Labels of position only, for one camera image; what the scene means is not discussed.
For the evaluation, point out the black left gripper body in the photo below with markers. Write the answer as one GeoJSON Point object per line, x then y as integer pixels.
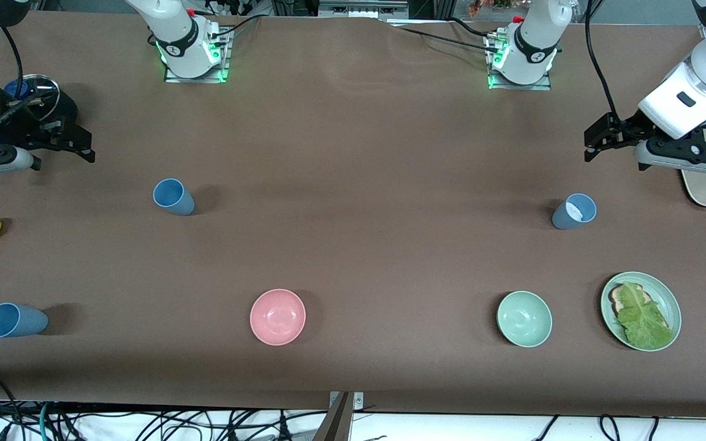
{"type": "Point", "coordinates": [627, 130]}

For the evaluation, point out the blue cup with white filling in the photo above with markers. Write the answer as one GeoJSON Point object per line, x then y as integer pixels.
{"type": "Point", "coordinates": [564, 218]}

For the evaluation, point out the blue plastic cup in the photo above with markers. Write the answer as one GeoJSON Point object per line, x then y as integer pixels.
{"type": "Point", "coordinates": [175, 197]}
{"type": "Point", "coordinates": [16, 321]}

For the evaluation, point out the white paper wad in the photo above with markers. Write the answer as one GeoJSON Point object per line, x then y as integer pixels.
{"type": "Point", "coordinates": [580, 211]}

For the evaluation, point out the toast slice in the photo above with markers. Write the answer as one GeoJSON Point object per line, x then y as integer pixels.
{"type": "Point", "coordinates": [619, 299]}

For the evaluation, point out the green plate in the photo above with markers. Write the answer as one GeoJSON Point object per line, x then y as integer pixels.
{"type": "Point", "coordinates": [665, 300]}

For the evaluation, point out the green lettuce leaf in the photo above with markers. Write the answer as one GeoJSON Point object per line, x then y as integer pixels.
{"type": "Point", "coordinates": [644, 320]}

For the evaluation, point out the mint green bowl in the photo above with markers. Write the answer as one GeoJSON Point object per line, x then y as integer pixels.
{"type": "Point", "coordinates": [524, 319]}

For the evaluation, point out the brown table cover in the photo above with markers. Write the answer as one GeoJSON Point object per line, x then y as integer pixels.
{"type": "Point", "coordinates": [359, 184]}

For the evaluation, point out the pink bowl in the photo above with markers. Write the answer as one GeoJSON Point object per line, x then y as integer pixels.
{"type": "Point", "coordinates": [277, 316]}

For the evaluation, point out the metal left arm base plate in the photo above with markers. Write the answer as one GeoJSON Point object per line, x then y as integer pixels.
{"type": "Point", "coordinates": [543, 85]}

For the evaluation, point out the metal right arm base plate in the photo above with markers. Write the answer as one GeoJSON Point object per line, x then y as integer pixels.
{"type": "Point", "coordinates": [224, 56]}

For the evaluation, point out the aluminium frame rail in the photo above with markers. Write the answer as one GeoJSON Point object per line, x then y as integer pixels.
{"type": "Point", "coordinates": [359, 9]}

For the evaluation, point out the silver metal bracket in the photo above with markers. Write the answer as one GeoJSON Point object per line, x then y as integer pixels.
{"type": "Point", "coordinates": [358, 401]}

